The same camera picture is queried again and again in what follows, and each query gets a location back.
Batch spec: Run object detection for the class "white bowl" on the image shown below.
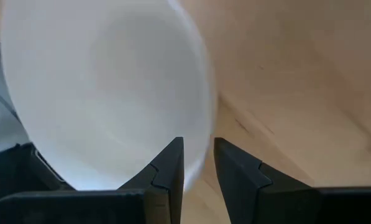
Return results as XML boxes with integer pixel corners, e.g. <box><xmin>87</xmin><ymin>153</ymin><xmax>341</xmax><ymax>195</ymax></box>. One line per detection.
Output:
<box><xmin>0</xmin><ymin>0</ymin><xmax>218</xmax><ymax>192</ymax></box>

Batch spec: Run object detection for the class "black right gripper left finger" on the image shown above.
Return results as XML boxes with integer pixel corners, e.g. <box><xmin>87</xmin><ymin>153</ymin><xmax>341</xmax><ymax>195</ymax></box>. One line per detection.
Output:
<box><xmin>0</xmin><ymin>136</ymin><xmax>185</xmax><ymax>224</ymax></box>

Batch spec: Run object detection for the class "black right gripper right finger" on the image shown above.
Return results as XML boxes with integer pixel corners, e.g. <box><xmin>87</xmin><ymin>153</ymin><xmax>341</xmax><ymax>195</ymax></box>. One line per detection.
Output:
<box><xmin>213</xmin><ymin>136</ymin><xmax>371</xmax><ymax>224</ymax></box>

